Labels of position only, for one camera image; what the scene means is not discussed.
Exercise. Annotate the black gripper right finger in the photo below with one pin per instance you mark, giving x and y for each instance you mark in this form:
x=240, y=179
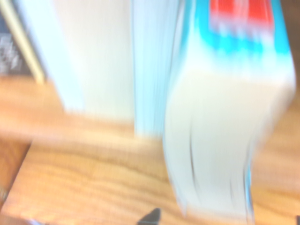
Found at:
x=297, y=220

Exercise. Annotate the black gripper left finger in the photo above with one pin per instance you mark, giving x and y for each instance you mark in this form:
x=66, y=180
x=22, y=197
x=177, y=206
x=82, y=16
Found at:
x=152, y=215

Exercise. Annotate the teal paperback book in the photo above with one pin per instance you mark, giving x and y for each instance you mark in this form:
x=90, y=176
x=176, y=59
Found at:
x=222, y=117

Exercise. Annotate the wooden bookshelf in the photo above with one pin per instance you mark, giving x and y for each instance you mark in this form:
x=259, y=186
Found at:
x=93, y=175

